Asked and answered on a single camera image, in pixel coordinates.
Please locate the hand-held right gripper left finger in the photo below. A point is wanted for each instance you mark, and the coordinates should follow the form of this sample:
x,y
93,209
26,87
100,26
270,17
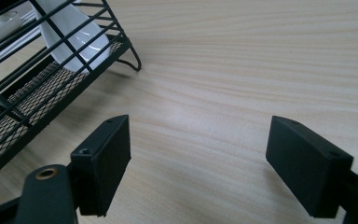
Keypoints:
x,y
102,161

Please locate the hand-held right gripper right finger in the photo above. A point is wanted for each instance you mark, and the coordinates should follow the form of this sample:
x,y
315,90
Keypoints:
x,y
307,168

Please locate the white square plate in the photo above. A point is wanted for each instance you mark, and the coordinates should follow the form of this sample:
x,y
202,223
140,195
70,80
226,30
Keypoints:
x,y
7,26

